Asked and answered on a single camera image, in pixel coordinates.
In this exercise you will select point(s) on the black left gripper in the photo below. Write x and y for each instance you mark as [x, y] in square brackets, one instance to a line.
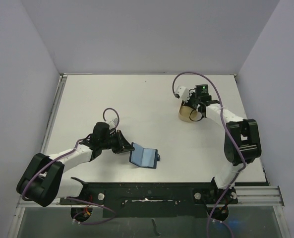
[122, 145]

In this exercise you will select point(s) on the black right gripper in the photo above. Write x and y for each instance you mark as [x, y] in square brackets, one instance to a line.
[195, 103]

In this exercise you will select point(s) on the blue card holder wallet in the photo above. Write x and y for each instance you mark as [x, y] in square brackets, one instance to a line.
[144, 157]

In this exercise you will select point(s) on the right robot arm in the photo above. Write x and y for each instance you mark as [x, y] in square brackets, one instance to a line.
[242, 141]

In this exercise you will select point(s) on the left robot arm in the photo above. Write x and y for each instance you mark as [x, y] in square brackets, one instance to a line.
[43, 182]

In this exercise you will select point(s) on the beige oval tray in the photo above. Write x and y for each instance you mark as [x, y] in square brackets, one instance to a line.
[187, 112]

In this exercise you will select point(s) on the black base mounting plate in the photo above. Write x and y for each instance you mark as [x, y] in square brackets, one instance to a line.
[155, 200]

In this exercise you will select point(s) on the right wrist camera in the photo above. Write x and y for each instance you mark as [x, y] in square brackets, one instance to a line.
[182, 93]

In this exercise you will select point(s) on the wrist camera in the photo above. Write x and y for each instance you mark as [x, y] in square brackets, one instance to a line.
[182, 93]
[113, 123]

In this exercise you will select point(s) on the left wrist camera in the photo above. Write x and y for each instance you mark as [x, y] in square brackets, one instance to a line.
[113, 123]

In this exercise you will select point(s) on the aluminium left side rail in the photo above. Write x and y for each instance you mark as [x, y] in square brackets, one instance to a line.
[54, 111]

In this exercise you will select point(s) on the aluminium rail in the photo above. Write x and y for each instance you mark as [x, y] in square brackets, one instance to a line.
[246, 196]
[54, 111]

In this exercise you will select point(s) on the aluminium front rail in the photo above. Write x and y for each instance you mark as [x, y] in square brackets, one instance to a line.
[246, 196]

